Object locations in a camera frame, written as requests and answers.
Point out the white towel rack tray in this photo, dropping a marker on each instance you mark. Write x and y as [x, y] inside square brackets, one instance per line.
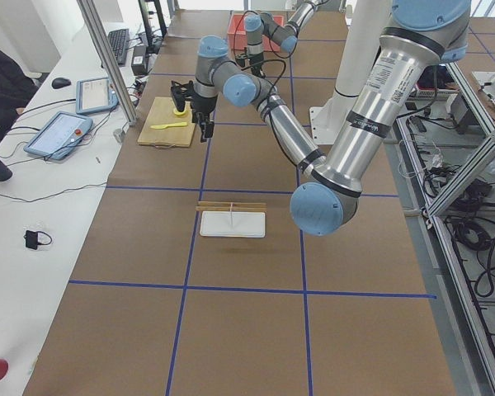
[233, 224]

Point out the far teach pendant tablet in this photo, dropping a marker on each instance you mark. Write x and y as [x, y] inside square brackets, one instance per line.
[95, 95]

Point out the near teach pendant tablet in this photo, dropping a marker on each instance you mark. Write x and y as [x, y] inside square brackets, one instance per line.
[58, 138]

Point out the black keyboard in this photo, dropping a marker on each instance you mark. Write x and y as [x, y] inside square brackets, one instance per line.
[119, 41]

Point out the wooden rack bar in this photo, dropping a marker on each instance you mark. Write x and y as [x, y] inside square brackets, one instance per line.
[230, 208]
[233, 204]

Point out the aluminium frame post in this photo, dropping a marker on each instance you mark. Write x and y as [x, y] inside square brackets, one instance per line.
[108, 60]

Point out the right wooden rack bar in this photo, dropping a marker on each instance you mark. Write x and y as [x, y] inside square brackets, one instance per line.
[233, 204]

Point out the pink plastic bin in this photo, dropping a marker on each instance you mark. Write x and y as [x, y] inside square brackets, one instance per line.
[237, 35]

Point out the black computer mouse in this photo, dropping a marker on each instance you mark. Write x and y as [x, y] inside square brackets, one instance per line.
[59, 83]

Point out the bamboo cutting board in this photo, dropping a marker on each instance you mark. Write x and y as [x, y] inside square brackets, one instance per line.
[161, 113]

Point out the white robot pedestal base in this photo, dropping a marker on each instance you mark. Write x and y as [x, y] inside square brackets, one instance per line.
[361, 48]

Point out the left wooden rack bar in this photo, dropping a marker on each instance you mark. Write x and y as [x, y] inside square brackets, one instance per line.
[230, 208]

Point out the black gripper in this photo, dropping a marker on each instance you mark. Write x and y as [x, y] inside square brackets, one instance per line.
[202, 106]
[254, 60]

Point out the teach pendant tablet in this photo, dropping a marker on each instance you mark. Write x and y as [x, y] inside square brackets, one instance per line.
[58, 138]
[95, 95]

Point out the yellow plastic knife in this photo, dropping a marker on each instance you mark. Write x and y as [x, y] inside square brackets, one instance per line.
[169, 125]

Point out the yellow lemon slices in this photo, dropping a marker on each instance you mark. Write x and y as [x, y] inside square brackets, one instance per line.
[178, 113]

